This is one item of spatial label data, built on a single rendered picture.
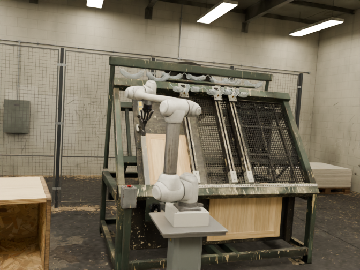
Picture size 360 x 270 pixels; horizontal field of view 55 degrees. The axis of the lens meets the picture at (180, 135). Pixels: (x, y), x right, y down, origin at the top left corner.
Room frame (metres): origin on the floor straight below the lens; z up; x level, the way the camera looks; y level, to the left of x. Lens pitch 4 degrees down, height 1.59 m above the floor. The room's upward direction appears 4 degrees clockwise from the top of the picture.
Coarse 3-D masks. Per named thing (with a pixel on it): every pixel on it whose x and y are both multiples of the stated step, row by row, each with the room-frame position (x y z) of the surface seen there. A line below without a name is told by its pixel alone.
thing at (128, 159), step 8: (120, 104) 3.70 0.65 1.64; (128, 104) 3.73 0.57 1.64; (128, 112) 3.69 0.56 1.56; (208, 112) 4.02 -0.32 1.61; (240, 112) 4.15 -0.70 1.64; (272, 112) 4.33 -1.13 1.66; (128, 120) 3.64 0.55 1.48; (240, 120) 4.12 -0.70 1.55; (128, 128) 3.59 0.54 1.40; (128, 136) 3.53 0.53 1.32; (128, 144) 3.48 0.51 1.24; (128, 152) 3.44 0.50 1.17; (128, 160) 3.36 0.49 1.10; (136, 160) 3.39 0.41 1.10; (216, 160) 3.68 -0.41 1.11; (240, 160) 3.78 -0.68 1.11; (288, 160) 3.99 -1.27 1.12; (296, 160) 4.03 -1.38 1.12
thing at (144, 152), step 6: (138, 102) 3.69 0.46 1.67; (138, 108) 3.65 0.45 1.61; (138, 114) 3.63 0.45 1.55; (144, 138) 3.47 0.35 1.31; (144, 144) 3.43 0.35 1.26; (144, 150) 3.40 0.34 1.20; (144, 156) 3.36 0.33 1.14; (144, 162) 3.32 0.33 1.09; (144, 168) 3.29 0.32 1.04; (144, 174) 3.25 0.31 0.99; (144, 180) 3.23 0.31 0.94
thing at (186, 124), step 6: (180, 84) 3.93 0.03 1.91; (186, 90) 3.82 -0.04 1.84; (180, 96) 3.90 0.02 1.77; (186, 96) 3.85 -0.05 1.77; (186, 120) 3.77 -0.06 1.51; (186, 126) 3.67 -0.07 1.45; (186, 132) 3.63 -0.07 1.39; (186, 138) 3.62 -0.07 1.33; (192, 138) 3.61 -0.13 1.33; (186, 144) 3.61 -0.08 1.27; (192, 144) 3.57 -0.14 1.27; (192, 150) 3.55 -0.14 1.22; (192, 156) 3.53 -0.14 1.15; (192, 162) 3.45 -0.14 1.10; (192, 168) 3.41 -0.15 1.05; (198, 174) 3.39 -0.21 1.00; (198, 180) 3.36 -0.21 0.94
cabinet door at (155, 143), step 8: (152, 136) 3.54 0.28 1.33; (160, 136) 3.57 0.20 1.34; (184, 136) 3.66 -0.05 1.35; (152, 144) 3.49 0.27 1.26; (160, 144) 3.52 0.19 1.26; (184, 144) 3.60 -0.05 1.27; (152, 152) 3.44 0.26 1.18; (160, 152) 3.47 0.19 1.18; (184, 152) 3.55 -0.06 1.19; (152, 160) 3.38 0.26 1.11; (160, 160) 3.41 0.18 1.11; (184, 160) 3.50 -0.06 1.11; (152, 168) 3.34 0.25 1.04; (160, 168) 3.37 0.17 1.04; (184, 168) 3.45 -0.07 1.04; (152, 176) 3.29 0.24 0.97
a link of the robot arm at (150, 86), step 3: (147, 81) 2.99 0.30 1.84; (150, 81) 2.98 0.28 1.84; (153, 81) 2.99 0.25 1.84; (147, 84) 2.97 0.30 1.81; (150, 84) 2.97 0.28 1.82; (153, 84) 2.97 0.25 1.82; (144, 87) 2.96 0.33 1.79; (147, 87) 2.97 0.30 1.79; (150, 87) 2.97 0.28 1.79; (153, 87) 2.98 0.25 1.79; (147, 90) 2.96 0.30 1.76; (150, 90) 2.97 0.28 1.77; (153, 90) 2.99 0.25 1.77; (147, 93) 2.96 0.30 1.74; (150, 93) 2.98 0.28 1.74; (153, 93) 3.00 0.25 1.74
